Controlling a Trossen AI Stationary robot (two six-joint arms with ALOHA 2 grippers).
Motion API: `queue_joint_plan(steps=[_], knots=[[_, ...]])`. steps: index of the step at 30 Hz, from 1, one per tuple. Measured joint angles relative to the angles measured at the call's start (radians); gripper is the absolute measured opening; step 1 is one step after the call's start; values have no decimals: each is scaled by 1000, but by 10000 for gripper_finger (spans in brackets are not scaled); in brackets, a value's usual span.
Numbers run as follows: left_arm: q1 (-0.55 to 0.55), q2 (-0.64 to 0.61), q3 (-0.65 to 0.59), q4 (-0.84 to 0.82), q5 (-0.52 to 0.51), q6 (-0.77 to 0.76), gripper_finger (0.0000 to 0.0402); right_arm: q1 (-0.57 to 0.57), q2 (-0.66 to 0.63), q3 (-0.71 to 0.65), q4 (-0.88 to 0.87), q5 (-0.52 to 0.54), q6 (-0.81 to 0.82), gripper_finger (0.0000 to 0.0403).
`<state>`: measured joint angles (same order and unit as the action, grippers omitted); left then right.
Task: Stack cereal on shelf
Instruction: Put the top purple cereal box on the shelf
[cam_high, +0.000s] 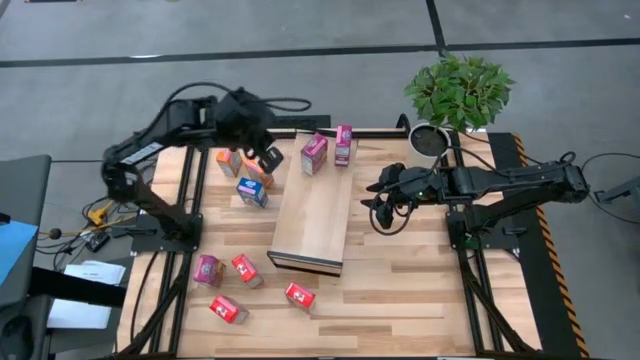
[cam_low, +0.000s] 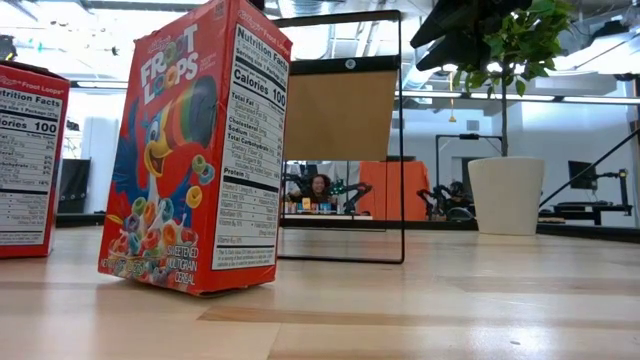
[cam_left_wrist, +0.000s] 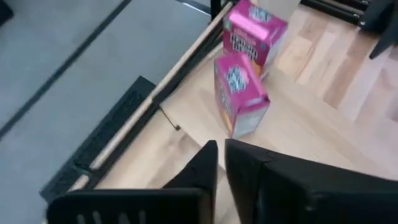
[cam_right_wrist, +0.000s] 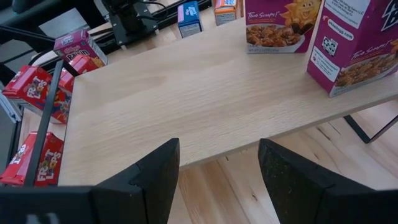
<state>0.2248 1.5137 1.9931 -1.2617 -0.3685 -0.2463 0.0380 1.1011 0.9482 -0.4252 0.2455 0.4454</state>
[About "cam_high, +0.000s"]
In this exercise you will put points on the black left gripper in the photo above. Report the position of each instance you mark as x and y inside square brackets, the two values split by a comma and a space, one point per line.
[240, 120]

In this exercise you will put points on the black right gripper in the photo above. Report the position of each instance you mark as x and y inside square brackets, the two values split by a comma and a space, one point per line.
[415, 185]

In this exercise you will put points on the orange cereal box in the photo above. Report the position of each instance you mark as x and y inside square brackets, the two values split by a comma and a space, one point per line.
[229, 164]
[257, 176]

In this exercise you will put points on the blue cereal box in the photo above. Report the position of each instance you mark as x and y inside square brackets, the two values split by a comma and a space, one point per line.
[251, 191]

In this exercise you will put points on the pink cereal box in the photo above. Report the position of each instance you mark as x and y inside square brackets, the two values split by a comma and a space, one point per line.
[314, 152]
[208, 270]
[343, 145]

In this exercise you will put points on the red Froot Loops box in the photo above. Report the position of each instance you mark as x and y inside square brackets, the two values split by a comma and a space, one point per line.
[225, 308]
[245, 270]
[299, 296]

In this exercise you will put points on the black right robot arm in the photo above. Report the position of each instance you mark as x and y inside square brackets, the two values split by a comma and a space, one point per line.
[500, 176]

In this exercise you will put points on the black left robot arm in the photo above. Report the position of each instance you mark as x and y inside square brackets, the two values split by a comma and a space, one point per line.
[150, 202]

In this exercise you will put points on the wooden shelf with black legs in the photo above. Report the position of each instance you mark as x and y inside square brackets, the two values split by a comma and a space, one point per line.
[315, 215]

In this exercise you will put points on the white plant pot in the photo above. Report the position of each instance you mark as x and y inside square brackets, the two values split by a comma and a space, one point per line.
[429, 142]

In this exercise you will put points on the green leafy plant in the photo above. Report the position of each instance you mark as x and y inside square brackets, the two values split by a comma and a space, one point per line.
[460, 92]

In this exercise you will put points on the black mat with hazard stripes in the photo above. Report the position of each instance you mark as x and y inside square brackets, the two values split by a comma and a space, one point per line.
[537, 280]

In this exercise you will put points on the black power adapter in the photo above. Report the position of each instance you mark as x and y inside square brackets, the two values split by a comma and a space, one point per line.
[96, 242]

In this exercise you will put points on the white paper sheet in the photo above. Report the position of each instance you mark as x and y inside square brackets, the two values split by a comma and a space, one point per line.
[95, 272]
[80, 314]

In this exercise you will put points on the black round knob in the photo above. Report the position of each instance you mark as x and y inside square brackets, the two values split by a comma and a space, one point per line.
[55, 233]

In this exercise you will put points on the black bar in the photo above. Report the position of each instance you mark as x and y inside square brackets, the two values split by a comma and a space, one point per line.
[75, 289]

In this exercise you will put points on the grey stand foot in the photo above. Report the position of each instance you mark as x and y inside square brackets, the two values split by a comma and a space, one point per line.
[620, 190]

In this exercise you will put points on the grey upholstered seat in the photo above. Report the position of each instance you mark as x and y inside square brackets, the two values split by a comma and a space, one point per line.
[25, 185]

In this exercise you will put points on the blue board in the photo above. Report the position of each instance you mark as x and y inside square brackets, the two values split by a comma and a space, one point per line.
[15, 250]

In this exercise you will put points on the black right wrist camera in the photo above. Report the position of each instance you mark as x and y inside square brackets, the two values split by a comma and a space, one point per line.
[385, 217]

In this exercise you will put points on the black aluminium table frame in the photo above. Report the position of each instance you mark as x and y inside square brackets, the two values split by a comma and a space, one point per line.
[375, 135]

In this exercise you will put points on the black bracket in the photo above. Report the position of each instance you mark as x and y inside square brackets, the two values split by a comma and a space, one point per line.
[403, 123]

